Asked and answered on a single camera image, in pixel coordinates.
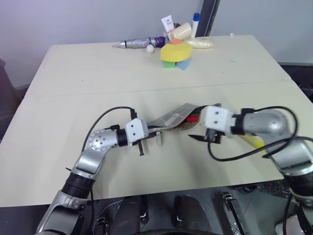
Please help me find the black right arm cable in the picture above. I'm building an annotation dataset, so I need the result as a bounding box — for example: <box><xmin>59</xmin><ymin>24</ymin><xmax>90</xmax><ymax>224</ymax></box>
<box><xmin>207</xmin><ymin>106</ymin><xmax>300</xmax><ymax>162</ymax></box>

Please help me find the white cosmetic tube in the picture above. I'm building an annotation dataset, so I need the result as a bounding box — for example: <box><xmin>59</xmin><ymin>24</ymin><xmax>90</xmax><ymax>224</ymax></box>
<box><xmin>160</xmin><ymin>15</ymin><xmax>176</xmax><ymax>40</ymax></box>

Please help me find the dark upright post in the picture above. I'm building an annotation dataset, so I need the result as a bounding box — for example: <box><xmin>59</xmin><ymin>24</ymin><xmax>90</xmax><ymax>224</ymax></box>
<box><xmin>196</xmin><ymin>0</ymin><xmax>220</xmax><ymax>38</ymax></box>

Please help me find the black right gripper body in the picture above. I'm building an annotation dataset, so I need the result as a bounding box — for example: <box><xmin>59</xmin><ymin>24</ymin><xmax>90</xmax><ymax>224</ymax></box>
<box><xmin>204</xmin><ymin>128</ymin><xmax>223</xmax><ymax>139</ymax></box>

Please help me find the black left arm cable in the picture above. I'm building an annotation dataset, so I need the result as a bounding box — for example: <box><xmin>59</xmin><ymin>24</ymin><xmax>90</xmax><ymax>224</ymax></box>
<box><xmin>82</xmin><ymin>106</ymin><xmax>137</xmax><ymax>150</ymax></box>

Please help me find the cream bottle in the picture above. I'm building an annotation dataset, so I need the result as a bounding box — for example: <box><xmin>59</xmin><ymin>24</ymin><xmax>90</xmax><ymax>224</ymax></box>
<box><xmin>171</xmin><ymin>22</ymin><xmax>193</xmax><ymax>40</ymax></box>

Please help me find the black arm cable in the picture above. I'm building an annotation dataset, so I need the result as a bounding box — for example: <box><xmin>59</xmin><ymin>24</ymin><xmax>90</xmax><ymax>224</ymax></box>
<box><xmin>82</xmin><ymin>106</ymin><xmax>137</xmax><ymax>150</ymax></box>
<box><xmin>207</xmin><ymin>106</ymin><xmax>300</xmax><ymax>162</ymax></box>

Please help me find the grey grid pouch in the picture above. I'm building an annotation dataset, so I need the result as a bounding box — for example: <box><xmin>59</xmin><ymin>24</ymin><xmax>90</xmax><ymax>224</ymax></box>
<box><xmin>146</xmin><ymin>102</ymin><xmax>222</xmax><ymax>147</ymax></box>

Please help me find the cream filled plastic bag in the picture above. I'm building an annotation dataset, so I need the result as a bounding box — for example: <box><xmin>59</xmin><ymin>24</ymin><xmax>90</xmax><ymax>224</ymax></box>
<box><xmin>183</xmin><ymin>37</ymin><xmax>215</xmax><ymax>50</ymax></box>

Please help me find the dark furniture piece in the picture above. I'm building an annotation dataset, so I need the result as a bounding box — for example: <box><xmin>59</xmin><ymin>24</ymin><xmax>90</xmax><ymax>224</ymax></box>
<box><xmin>278</xmin><ymin>62</ymin><xmax>313</xmax><ymax>103</ymax></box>

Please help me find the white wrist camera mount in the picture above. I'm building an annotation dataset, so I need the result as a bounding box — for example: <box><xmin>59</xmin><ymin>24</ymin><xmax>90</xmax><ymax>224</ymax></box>
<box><xmin>200</xmin><ymin>105</ymin><xmax>237</xmax><ymax>138</ymax></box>
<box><xmin>125</xmin><ymin>118</ymin><xmax>149</xmax><ymax>148</ymax></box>

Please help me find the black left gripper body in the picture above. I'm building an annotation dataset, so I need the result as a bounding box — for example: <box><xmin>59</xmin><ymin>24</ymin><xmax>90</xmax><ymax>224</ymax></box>
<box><xmin>132</xmin><ymin>131</ymin><xmax>151</xmax><ymax>148</ymax></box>

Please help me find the blue foam block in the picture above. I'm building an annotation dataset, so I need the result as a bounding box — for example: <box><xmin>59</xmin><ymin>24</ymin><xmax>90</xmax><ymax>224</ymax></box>
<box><xmin>176</xmin><ymin>58</ymin><xmax>192</xmax><ymax>72</ymax></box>

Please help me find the white bottle blue cap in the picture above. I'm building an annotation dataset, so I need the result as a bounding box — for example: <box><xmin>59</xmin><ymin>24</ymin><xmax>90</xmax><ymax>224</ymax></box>
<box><xmin>191</xmin><ymin>12</ymin><xmax>201</xmax><ymax>38</ymax></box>

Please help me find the yellow highlighter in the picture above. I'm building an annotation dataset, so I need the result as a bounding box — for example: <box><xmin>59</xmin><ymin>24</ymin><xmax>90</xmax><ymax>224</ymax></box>
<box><xmin>240</xmin><ymin>134</ymin><xmax>268</xmax><ymax>154</ymax></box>

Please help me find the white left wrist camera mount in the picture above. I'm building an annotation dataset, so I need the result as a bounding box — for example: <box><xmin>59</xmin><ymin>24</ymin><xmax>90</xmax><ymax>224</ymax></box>
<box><xmin>125</xmin><ymin>118</ymin><xmax>149</xmax><ymax>148</ymax></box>

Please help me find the black strap with buckle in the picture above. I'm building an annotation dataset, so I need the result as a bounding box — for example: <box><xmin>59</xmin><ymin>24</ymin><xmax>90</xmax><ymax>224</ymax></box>
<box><xmin>214</xmin><ymin>191</ymin><xmax>246</xmax><ymax>235</ymax></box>

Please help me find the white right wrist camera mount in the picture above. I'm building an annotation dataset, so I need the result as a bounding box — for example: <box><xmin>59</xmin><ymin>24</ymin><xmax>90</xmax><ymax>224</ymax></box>
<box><xmin>200</xmin><ymin>105</ymin><xmax>237</xmax><ymax>138</ymax></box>

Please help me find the dark rounded shape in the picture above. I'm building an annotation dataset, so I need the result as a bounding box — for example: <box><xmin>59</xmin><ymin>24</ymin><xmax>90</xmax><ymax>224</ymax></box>
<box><xmin>113</xmin><ymin>195</ymin><xmax>143</xmax><ymax>234</ymax></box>
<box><xmin>173</xmin><ymin>194</ymin><xmax>209</xmax><ymax>232</ymax></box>

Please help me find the grey folded umbrella purple handle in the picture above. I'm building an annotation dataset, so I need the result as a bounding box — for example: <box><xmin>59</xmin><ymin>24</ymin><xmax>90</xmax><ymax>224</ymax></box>
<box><xmin>112</xmin><ymin>36</ymin><xmax>167</xmax><ymax>50</ymax></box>

